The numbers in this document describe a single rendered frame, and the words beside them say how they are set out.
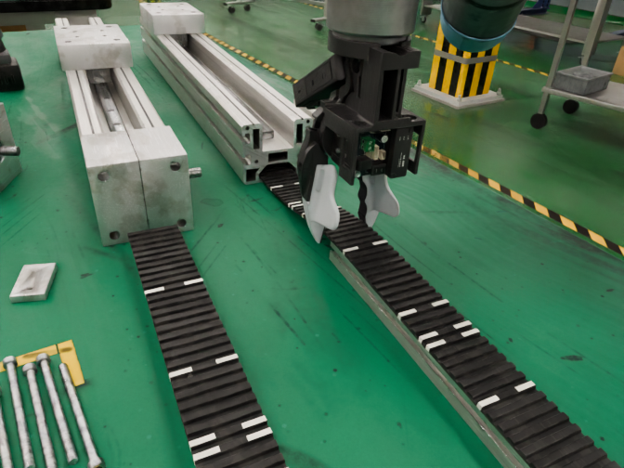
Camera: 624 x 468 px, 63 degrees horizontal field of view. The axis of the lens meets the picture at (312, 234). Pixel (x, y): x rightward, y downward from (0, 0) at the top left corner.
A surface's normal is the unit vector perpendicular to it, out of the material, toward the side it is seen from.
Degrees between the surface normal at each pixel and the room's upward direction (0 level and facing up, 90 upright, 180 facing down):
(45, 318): 0
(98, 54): 90
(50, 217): 0
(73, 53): 90
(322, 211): 80
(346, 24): 90
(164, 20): 90
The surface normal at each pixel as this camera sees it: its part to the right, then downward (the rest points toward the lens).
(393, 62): 0.43, 0.50
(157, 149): 0.05, -0.85
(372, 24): -0.02, 0.54
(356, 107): -0.90, 0.19
